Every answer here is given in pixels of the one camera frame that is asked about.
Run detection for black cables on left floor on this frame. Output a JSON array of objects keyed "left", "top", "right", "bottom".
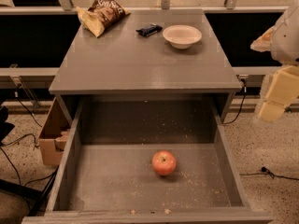
[{"left": 0, "top": 84, "right": 59, "bottom": 210}]

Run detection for metal railing frame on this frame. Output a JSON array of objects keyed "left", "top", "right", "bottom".
[{"left": 0, "top": 0, "right": 299, "bottom": 89}]

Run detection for black cable right of cabinet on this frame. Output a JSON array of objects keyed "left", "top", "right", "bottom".
[{"left": 222, "top": 77, "right": 248, "bottom": 126}]

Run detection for brown chip bag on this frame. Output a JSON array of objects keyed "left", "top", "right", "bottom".
[{"left": 76, "top": 0, "right": 130, "bottom": 37}]

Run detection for grey open top drawer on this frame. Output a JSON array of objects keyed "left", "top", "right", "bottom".
[{"left": 21, "top": 97, "right": 273, "bottom": 224}]

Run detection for red apple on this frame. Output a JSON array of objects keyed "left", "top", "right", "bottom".
[{"left": 151, "top": 150, "right": 177, "bottom": 176}]

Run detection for grey cabinet counter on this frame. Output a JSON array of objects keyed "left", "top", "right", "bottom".
[{"left": 49, "top": 8, "right": 243, "bottom": 123}]

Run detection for cardboard box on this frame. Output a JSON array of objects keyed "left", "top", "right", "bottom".
[{"left": 38, "top": 100, "right": 70, "bottom": 166}]

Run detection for black cable on right floor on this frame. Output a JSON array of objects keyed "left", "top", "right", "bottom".
[{"left": 239, "top": 166, "right": 299, "bottom": 182}]

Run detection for white bowl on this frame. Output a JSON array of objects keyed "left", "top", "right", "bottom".
[{"left": 163, "top": 25, "right": 202, "bottom": 49}]

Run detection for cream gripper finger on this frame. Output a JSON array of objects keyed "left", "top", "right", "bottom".
[
  {"left": 257, "top": 65, "right": 299, "bottom": 123},
  {"left": 250, "top": 27, "right": 274, "bottom": 52}
]

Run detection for dark snack bar wrapper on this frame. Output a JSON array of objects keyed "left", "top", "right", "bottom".
[{"left": 136, "top": 23, "right": 163, "bottom": 37}]

